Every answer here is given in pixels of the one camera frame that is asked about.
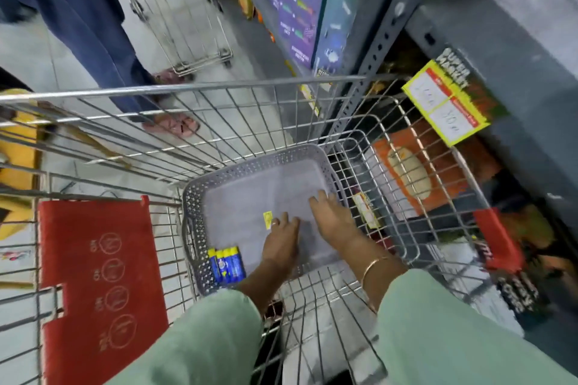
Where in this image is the person's right hand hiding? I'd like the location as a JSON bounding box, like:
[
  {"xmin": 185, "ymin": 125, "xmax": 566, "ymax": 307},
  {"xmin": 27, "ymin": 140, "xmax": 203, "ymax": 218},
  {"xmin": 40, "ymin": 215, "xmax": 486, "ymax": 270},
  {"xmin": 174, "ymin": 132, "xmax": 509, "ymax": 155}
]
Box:
[{"xmin": 308, "ymin": 190, "xmax": 363, "ymax": 255}]

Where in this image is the person's left hand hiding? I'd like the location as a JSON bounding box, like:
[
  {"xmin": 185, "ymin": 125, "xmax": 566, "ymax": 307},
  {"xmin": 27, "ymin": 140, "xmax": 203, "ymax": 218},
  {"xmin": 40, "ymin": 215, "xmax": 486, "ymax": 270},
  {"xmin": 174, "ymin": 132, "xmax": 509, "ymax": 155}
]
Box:
[{"xmin": 261, "ymin": 212, "xmax": 301, "ymax": 266}]

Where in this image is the grey towel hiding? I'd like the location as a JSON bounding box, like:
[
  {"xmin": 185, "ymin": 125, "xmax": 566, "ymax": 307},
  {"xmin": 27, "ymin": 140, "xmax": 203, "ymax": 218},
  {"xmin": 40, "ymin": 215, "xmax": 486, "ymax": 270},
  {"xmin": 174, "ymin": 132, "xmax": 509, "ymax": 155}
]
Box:
[{"xmin": 201, "ymin": 158, "xmax": 340, "ymax": 273}]

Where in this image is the person's left forearm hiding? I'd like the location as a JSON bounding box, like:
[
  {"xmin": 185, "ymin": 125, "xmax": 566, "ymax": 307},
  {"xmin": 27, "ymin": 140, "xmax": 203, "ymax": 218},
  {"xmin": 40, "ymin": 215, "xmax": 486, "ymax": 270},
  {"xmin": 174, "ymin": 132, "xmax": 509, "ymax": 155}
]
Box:
[{"xmin": 104, "ymin": 259, "xmax": 292, "ymax": 385}]

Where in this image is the person's right forearm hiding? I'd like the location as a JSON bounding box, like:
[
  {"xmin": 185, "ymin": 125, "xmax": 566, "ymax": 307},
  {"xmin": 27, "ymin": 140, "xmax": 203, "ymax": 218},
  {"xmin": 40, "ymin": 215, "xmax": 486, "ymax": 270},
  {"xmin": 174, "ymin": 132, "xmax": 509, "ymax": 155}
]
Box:
[{"xmin": 347, "ymin": 238, "xmax": 578, "ymax": 385}]

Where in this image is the blue battery pack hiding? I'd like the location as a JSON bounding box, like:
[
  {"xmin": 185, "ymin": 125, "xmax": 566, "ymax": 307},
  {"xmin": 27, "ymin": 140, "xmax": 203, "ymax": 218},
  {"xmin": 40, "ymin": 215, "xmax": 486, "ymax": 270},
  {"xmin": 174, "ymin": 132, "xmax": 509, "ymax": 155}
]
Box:
[{"xmin": 207, "ymin": 245, "xmax": 247, "ymax": 287}]

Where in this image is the gold bangle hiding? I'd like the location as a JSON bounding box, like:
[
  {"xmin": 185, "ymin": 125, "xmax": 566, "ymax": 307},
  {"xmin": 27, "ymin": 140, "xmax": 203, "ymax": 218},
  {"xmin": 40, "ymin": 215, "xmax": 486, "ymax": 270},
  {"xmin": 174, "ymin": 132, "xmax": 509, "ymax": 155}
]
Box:
[{"xmin": 360, "ymin": 256, "xmax": 394, "ymax": 314}]

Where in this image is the grey perforated plastic basket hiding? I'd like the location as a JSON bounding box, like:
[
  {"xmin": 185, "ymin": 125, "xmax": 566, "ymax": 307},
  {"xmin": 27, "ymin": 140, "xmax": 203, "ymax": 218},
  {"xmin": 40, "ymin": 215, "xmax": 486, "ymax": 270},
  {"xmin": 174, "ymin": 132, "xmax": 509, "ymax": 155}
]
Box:
[{"xmin": 181, "ymin": 144, "xmax": 349, "ymax": 298}]

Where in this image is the yellow shelf edge label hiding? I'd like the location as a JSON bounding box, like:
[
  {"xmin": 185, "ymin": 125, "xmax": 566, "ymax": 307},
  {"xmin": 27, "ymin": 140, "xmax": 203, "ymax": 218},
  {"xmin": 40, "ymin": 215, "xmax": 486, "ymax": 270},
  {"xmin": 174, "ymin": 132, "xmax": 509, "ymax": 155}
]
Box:
[{"xmin": 300, "ymin": 82, "xmax": 322, "ymax": 118}]

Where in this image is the orange printed box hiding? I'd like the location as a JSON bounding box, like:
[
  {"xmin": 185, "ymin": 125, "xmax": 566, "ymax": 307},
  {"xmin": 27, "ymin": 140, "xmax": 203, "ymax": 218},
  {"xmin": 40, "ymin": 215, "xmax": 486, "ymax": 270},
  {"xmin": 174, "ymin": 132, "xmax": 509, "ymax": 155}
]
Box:
[{"xmin": 372, "ymin": 127, "xmax": 503, "ymax": 217}]

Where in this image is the large yellow price tag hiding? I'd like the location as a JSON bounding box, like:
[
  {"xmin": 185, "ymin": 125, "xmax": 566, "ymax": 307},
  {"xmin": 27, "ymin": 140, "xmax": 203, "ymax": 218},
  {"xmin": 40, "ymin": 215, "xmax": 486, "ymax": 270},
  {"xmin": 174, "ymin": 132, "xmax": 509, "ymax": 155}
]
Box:
[{"xmin": 401, "ymin": 59, "xmax": 491, "ymax": 147}]

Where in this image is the blue printed box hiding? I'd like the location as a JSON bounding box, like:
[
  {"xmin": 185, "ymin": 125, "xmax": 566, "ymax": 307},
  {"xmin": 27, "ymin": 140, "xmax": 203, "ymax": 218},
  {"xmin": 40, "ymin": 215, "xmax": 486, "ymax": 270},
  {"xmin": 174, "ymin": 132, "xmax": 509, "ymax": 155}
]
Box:
[{"xmin": 312, "ymin": 0, "xmax": 363, "ymax": 79}]

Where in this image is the red packet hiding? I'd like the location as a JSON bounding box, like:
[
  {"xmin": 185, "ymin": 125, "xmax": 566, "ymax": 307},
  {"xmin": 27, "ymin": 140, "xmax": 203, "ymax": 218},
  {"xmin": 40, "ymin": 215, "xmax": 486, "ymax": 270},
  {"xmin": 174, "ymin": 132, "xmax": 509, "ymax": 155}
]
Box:
[{"xmin": 473, "ymin": 207, "xmax": 526, "ymax": 274}]

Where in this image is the red cart seat flap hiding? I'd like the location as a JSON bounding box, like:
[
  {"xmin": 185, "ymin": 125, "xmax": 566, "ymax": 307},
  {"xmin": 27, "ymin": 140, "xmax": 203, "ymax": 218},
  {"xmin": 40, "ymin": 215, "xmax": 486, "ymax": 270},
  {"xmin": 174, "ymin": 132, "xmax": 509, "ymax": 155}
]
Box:
[{"xmin": 38, "ymin": 195, "xmax": 170, "ymax": 385}]

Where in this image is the grey metal shelf upright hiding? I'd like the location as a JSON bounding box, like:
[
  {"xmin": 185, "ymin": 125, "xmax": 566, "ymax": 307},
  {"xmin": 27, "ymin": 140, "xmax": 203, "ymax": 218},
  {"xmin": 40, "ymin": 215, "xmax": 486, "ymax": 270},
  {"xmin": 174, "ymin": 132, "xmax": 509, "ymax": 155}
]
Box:
[{"xmin": 324, "ymin": 0, "xmax": 458, "ymax": 138}]

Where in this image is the empty silver shopping cart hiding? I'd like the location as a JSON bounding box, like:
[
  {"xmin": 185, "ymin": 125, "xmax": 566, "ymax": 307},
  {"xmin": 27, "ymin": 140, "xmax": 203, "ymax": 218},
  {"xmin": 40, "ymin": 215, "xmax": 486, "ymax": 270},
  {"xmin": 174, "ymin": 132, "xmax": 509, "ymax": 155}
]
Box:
[{"xmin": 101, "ymin": 0, "xmax": 235, "ymax": 77}]

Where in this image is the yellow plastic object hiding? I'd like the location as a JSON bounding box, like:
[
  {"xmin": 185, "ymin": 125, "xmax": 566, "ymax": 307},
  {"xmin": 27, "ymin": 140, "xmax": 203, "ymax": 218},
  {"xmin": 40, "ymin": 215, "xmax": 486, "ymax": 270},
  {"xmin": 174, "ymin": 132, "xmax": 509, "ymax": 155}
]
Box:
[{"xmin": 0, "ymin": 89, "xmax": 44, "ymax": 242}]

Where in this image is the silver wire shopping cart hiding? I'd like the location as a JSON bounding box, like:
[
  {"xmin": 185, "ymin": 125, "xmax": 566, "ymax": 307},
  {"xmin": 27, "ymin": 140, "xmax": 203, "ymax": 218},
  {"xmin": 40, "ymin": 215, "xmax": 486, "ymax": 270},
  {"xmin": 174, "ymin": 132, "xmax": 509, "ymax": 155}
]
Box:
[{"xmin": 0, "ymin": 75, "xmax": 497, "ymax": 385}]

